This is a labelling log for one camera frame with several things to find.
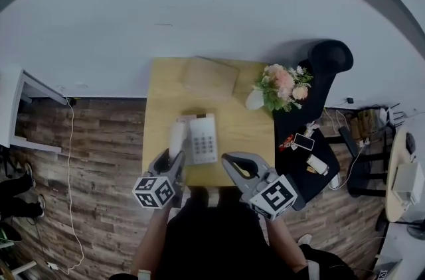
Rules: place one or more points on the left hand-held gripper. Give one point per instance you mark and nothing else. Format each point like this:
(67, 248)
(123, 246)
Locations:
(154, 192)

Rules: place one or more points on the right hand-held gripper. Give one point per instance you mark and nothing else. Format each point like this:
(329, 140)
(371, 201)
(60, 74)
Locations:
(272, 195)

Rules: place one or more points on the person's left forearm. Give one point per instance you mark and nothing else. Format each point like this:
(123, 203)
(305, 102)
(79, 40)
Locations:
(152, 239)

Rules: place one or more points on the person's right forearm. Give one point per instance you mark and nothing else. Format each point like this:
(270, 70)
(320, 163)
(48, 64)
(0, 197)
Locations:
(285, 245)

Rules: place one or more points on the white telephone base with keypad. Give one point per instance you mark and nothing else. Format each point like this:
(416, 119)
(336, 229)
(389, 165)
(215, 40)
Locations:
(203, 139)

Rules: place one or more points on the red snack packet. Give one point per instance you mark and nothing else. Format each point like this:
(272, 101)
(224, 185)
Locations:
(286, 143)

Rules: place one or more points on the smartphone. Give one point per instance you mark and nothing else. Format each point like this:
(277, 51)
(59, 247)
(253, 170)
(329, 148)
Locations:
(303, 141)

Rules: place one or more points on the white vase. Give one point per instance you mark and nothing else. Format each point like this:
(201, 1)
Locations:
(255, 99)

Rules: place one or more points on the white cylindrical bottle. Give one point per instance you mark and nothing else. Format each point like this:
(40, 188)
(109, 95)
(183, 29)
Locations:
(317, 164)

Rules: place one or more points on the person's black shirt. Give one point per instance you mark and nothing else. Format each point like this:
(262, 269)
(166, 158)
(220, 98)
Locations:
(216, 239)

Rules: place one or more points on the small white device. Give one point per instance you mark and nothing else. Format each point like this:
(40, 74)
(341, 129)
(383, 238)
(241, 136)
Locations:
(333, 180)

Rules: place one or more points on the pink flower bouquet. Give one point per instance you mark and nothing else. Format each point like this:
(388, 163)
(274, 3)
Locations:
(282, 86)

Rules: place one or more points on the person's white shoe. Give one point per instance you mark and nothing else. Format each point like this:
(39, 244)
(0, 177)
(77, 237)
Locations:
(303, 239)

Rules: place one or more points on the flat cardboard box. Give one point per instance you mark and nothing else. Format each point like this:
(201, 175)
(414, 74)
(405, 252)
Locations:
(209, 79)

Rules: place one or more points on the black mesh office chair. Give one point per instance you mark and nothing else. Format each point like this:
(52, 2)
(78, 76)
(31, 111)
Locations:
(328, 56)

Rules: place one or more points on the white power adapter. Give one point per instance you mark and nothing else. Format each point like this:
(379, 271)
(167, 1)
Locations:
(52, 265)

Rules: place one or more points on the round beige table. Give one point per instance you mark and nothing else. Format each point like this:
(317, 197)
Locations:
(396, 192)

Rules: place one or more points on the white router with antennas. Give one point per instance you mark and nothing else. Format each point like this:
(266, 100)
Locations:
(390, 112)

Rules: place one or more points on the white box device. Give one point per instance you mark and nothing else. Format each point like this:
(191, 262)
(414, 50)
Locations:
(406, 182)

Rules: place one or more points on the white desk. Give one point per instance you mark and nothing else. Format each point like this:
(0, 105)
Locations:
(16, 96)

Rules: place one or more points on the black computer mouse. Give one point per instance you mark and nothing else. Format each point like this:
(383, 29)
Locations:
(410, 142)

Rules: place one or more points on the black wall plug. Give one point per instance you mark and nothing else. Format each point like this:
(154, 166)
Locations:
(349, 100)

